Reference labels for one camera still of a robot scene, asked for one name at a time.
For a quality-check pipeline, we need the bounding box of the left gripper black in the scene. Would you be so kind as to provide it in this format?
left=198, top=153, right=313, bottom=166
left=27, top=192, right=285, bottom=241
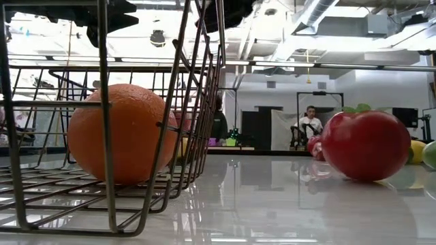
left=5, top=0, right=139, bottom=49

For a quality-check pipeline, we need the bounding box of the orange fruit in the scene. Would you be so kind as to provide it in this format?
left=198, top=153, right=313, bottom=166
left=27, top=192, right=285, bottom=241
left=67, top=83, right=179, bottom=186

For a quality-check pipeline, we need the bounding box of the red apple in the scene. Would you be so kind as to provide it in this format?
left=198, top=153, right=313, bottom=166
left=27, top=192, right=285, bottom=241
left=320, top=103, right=412, bottom=182

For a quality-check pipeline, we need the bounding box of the yellow lemon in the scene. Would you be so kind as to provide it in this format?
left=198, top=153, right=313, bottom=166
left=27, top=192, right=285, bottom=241
left=408, top=139, right=428, bottom=165

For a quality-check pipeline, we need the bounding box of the black ceiling dome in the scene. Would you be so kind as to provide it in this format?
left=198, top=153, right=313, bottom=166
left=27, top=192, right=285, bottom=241
left=149, top=29, right=167, bottom=48

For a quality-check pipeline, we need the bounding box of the long horizontal light bar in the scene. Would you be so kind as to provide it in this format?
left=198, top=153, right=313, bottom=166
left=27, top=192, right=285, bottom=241
left=224, top=60, right=436, bottom=72

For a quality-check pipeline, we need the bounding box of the person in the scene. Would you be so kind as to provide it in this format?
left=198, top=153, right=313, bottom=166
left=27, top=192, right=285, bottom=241
left=294, top=105, right=324, bottom=141
left=211, top=96, right=229, bottom=142

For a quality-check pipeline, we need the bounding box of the white hanging sheet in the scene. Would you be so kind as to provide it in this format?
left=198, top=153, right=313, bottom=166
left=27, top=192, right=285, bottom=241
left=270, top=109, right=298, bottom=151

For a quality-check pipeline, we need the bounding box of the black computer monitor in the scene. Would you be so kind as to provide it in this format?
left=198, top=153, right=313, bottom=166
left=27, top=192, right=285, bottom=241
left=392, top=107, right=419, bottom=129

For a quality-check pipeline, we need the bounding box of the grey ventilation duct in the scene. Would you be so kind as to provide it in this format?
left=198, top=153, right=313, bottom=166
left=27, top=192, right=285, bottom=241
left=292, top=0, right=340, bottom=36

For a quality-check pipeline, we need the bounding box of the yellow hanging cord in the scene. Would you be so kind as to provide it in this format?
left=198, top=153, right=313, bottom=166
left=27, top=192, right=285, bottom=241
left=305, top=49, right=312, bottom=85

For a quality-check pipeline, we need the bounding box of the large metal wire basket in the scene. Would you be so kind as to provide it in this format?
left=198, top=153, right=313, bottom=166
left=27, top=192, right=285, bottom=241
left=0, top=0, right=228, bottom=238

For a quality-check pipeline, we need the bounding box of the black metal frame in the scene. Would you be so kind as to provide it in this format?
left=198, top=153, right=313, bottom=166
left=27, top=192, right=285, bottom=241
left=296, top=91, right=345, bottom=151

